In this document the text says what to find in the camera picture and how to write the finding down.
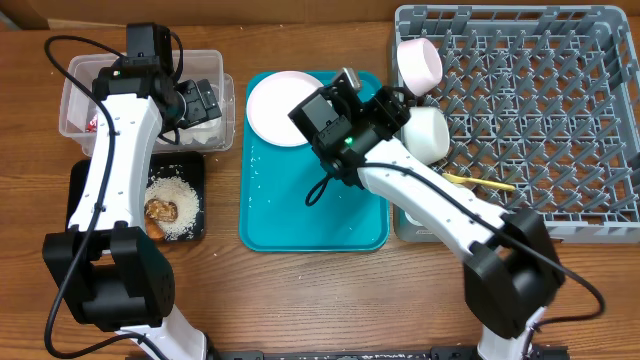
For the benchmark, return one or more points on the pink round plate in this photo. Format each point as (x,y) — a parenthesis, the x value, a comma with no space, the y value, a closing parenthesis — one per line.
(270,102)

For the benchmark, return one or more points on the orange carrot piece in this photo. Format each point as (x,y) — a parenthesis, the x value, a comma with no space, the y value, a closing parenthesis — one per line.
(154,231)

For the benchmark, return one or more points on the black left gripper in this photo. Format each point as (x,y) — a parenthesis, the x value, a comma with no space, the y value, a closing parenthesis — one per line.
(202,104)

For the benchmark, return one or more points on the grey plastic dish rack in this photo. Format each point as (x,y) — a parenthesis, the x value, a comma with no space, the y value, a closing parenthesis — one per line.
(545,98)

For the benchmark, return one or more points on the black rail at table edge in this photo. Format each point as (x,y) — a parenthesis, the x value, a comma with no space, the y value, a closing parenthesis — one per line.
(435,353)

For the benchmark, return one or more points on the white rice pile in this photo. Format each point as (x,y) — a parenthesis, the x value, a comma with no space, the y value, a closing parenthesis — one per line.
(169,183)

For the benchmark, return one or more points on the red snack wrapper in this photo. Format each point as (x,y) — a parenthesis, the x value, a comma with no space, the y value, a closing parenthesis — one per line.
(92,124)

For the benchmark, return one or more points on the teal plastic tray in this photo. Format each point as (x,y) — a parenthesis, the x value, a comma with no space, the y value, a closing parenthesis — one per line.
(275,181)

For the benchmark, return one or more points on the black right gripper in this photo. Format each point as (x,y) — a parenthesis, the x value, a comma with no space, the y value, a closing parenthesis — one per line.
(391,111)

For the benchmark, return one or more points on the white paper napkin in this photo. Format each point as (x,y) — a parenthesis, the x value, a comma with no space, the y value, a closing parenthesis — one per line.
(208,134)

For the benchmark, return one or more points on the white plastic cup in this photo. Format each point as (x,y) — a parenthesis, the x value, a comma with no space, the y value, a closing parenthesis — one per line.
(411,220)

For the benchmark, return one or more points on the brown food scraps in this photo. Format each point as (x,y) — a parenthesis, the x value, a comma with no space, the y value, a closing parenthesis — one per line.
(161,210)

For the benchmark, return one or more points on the clear plastic waste bin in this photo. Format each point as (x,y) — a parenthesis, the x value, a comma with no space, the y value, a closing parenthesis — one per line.
(76,109)

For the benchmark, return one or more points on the black food waste tray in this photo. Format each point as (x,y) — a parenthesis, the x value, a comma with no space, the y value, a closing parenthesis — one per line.
(193,164)

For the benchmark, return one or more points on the white bowl with food scraps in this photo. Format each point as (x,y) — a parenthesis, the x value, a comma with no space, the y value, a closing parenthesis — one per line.
(426,134)

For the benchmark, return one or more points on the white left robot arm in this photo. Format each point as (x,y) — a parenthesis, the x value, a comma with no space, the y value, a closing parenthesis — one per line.
(109,272)

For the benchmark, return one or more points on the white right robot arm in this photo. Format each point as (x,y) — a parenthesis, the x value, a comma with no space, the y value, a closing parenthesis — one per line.
(508,259)

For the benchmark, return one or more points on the pink bowl with rice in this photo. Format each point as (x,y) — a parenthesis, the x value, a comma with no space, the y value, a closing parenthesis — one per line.
(420,65)

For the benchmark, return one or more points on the yellow plastic spoon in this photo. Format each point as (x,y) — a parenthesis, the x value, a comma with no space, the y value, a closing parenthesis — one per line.
(469,180)

